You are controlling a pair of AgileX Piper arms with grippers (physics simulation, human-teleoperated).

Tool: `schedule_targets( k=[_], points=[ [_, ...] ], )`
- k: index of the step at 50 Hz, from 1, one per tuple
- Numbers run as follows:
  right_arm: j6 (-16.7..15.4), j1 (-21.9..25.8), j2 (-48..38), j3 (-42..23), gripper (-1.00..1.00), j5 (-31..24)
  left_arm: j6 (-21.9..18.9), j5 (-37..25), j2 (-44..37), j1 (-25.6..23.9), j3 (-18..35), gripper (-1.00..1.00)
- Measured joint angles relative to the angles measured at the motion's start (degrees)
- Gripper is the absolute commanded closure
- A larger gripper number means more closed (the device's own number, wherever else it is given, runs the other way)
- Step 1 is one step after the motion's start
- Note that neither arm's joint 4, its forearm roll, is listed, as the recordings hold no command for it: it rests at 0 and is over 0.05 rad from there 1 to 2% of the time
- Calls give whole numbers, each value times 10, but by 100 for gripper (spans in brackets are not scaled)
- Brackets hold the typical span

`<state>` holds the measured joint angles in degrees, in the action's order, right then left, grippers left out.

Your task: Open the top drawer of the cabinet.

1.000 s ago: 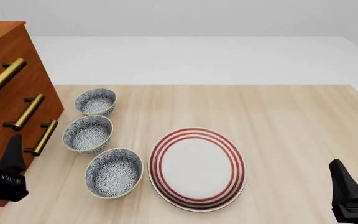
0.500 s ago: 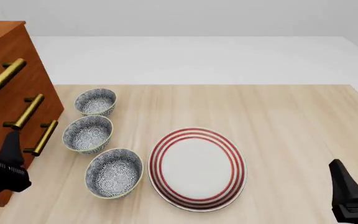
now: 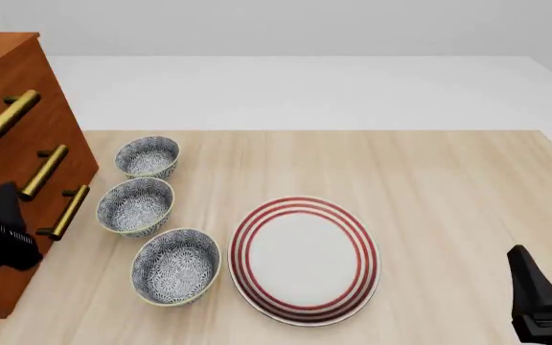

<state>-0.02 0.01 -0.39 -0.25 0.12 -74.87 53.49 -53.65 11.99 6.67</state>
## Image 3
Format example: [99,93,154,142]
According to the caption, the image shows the blue patterned bowl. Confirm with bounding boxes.
[114,135,181,181]
[130,227,222,308]
[95,176,176,239]

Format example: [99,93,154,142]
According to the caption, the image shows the wooden cabinet drawer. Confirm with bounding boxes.
[0,125,101,320]
[0,80,82,288]
[0,34,62,177]

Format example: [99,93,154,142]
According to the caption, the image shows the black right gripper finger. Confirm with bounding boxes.
[506,244,552,318]

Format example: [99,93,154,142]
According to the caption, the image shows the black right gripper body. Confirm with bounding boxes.
[510,311,552,345]

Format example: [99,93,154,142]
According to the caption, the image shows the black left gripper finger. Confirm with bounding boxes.
[0,181,29,235]

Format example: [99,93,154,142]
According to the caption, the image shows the white plate with red rings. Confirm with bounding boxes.
[227,195,381,328]

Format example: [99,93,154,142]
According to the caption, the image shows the brass drawer handle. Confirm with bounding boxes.
[16,144,70,202]
[34,184,91,242]
[0,89,42,149]

